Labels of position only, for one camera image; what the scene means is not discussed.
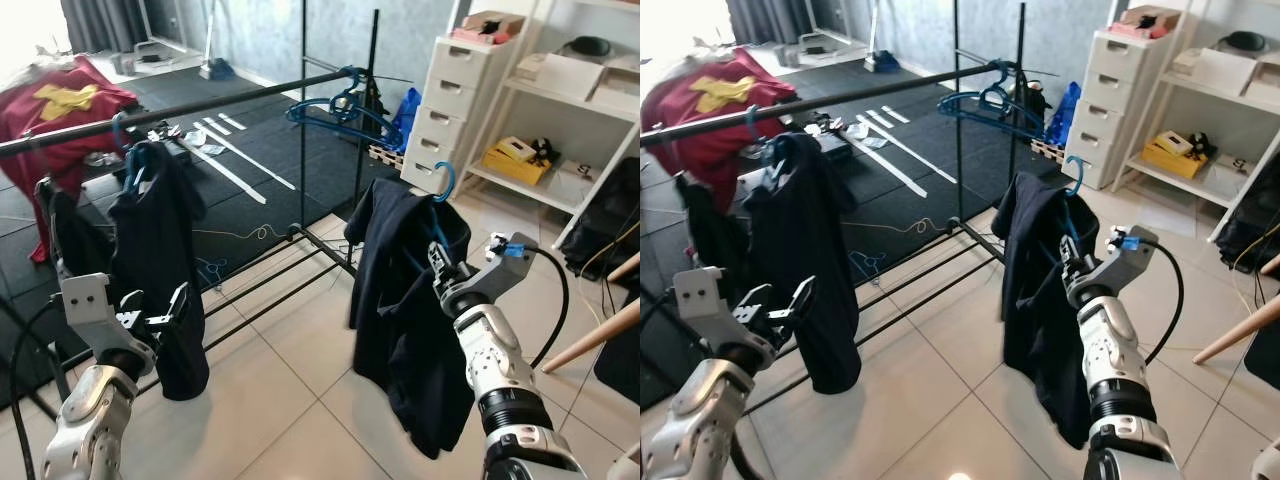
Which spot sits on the dark navy t-shirt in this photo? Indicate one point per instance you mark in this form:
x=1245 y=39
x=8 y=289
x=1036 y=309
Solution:
x=810 y=250
x=160 y=240

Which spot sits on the short wooden furniture leg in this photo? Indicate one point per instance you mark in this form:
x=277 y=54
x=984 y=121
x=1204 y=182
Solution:
x=1270 y=265
x=625 y=268

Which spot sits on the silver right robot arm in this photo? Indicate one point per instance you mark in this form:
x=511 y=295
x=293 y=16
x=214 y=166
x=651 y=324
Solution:
x=490 y=350
x=1110 y=350

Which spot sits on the yellow flat box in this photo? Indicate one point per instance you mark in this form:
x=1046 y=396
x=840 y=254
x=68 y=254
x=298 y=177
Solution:
x=1165 y=160
x=510 y=165

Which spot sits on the blue plastic hanger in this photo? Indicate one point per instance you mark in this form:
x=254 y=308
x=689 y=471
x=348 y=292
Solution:
x=1025 y=120
x=778 y=152
x=1083 y=175
x=375 y=125
x=320 y=108
x=133 y=170
x=965 y=100
x=452 y=180

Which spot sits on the pink brown cardboard box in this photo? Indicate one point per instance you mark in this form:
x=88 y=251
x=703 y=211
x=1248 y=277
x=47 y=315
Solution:
x=1145 y=22
x=490 y=28

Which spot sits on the grey curtain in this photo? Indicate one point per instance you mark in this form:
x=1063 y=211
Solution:
x=100 y=22
x=770 y=20

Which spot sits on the white flat strip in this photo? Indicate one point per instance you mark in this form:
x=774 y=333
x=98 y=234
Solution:
x=925 y=162
x=235 y=180
x=265 y=170
x=900 y=178

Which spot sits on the small blue hanger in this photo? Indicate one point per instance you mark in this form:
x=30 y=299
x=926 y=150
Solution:
x=210 y=272
x=865 y=265

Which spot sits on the black metal clothes rack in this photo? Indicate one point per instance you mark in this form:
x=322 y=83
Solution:
x=220 y=102
x=880 y=92

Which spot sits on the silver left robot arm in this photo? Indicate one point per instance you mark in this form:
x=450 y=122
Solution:
x=705 y=420
x=90 y=420

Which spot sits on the blue bag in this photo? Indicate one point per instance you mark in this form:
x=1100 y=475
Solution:
x=1062 y=115
x=405 y=120

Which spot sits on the black seat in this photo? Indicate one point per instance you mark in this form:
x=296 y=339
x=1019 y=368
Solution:
x=1265 y=360
x=620 y=370

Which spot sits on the dark navy polo shirt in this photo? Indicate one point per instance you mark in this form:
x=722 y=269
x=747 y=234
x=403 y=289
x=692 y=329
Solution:
x=410 y=340
x=1040 y=330

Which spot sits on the long wooden furniture leg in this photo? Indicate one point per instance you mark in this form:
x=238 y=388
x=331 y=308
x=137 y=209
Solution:
x=1240 y=330
x=600 y=330

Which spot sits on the white drawer chest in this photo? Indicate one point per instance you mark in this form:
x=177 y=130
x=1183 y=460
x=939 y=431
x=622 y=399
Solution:
x=1110 y=100
x=450 y=110

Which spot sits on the small wooden pallet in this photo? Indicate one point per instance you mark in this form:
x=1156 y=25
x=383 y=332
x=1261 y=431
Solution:
x=386 y=158
x=1047 y=150

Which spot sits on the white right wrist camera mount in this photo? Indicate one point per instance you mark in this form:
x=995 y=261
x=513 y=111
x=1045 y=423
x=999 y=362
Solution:
x=500 y=270
x=1125 y=265

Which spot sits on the black bowl shaped item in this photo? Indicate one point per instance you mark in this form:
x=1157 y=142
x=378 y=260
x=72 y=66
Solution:
x=588 y=48
x=1245 y=42

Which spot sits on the black garment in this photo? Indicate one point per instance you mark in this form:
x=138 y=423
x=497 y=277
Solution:
x=75 y=235
x=715 y=230

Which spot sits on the white open shelf unit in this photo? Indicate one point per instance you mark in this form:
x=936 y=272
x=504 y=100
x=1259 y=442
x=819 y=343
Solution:
x=520 y=195
x=1190 y=185

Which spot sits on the white metal stand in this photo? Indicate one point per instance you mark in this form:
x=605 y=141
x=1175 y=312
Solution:
x=150 y=60
x=825 y=48

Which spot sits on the white mop with blue head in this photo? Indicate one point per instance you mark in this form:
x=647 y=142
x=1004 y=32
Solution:
x=882 y=62
x=218 y=70

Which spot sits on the red garment with yellow print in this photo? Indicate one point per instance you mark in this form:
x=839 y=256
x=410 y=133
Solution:
x=30 y=125
x=670 y=125

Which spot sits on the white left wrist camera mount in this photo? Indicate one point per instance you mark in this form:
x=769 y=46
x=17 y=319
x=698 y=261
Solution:
x=705 y=295
x=90 y=300

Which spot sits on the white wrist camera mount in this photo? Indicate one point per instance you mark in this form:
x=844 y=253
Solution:
x=500 y=270
x=705 y=295
x=1125 y=265
x=90 y=300

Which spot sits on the black floor mat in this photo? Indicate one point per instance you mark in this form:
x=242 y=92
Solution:
x=240 y=210
x=900 y=215

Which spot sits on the large black bag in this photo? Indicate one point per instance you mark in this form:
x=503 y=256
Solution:
x=600 y=230
x=1250 y=220

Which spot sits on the white flat box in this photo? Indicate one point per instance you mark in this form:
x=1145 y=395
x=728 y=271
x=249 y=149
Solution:
x=565 y=75
x=1215 y=70

